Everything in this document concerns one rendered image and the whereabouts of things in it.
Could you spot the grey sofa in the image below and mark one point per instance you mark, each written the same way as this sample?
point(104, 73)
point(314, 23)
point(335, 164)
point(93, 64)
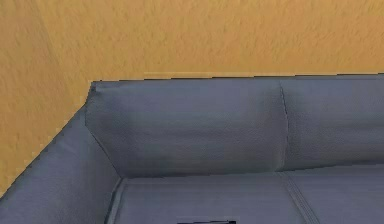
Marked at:
point(200, 133)

